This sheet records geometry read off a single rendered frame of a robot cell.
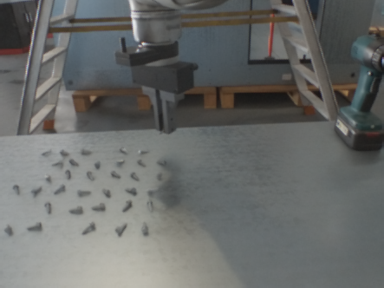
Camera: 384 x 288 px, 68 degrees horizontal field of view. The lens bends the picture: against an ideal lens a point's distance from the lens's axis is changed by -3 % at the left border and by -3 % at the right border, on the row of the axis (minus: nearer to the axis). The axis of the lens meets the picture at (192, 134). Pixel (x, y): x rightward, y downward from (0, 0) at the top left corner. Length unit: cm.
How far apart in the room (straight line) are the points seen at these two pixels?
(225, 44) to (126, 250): 218
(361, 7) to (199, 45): 129
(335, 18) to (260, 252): 238
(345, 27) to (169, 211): 240
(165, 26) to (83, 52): 217
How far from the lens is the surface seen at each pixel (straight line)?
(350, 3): 271
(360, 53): 71
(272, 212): 51
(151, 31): 54
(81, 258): 47
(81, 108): 275
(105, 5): 256
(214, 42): 249
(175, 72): 54
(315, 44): 184
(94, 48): 265
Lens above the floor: 99
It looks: 28 degrees down
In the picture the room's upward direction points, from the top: 2 degrees counter-clockwise
